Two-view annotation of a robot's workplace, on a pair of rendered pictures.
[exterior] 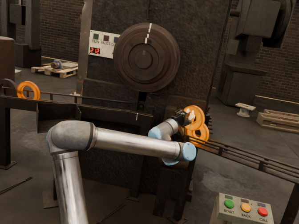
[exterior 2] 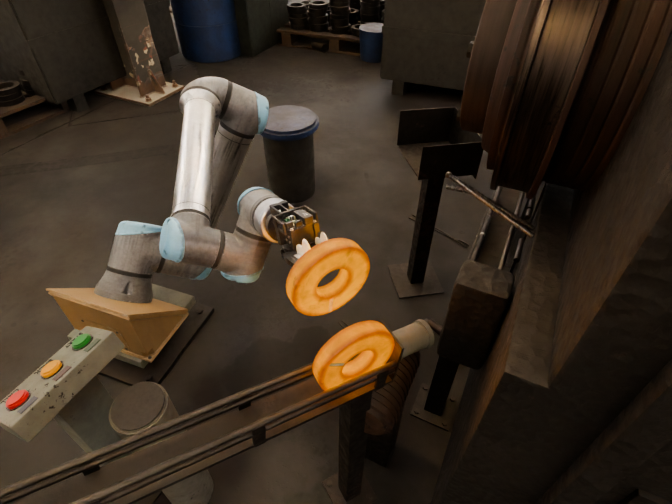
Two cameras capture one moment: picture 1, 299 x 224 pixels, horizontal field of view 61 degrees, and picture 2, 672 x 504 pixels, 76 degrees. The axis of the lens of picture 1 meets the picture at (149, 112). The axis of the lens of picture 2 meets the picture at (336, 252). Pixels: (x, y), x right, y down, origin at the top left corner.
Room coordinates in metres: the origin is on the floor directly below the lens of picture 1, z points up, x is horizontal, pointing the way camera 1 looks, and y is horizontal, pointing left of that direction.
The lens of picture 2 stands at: (1.71, -0.77, 1.38)
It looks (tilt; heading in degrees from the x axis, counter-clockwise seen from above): 43 degrees down; 109
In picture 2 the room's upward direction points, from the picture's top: straight up
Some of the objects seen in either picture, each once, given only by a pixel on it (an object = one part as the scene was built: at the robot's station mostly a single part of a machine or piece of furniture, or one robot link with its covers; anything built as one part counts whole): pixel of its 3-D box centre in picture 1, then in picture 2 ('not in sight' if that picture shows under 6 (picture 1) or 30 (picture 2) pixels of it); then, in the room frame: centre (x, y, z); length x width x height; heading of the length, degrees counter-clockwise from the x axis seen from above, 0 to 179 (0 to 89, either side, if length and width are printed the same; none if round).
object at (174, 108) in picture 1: (168, 122); (474, 317); (1.80, -0.15, 0.68); 0.11 x 0.08 x 0.24; 173
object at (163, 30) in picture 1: (146, 58); (551, 61); (1.82, 0.08, 1.11); 0.47 x 0.06 x 0.47; 83
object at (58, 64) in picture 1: (58, 64); not in sight; (6.03, 2.31, 0.25); 0.40 x 0.24 x 0.22; 173
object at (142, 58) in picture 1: (143, 59); (494, 53); (1.72, 0.09, 1.11); 0.28 x 0.06 x 0.28; 83
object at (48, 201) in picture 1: (56, 155); (425, 211); (1.61, 0.60, 0.36); 0.26 x 0.20 x 0.72; 118
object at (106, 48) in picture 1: (106, 45); not in sight; (1.97, 0.40, 1.15); 0.26 x 0.02 x 0.18; 83
